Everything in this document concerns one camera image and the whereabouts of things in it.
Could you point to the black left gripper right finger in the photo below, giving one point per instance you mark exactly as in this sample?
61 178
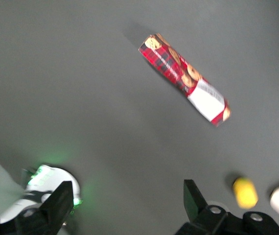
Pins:
203 218

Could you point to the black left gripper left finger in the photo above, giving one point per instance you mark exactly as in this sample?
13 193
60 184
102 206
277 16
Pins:
53 208

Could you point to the red tartan cookie box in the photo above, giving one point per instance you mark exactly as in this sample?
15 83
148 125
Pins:
176 66

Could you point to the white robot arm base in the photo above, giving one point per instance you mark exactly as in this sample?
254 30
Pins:
44 181

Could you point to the small yellow cylinder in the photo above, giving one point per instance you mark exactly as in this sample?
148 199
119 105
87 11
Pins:
244 193

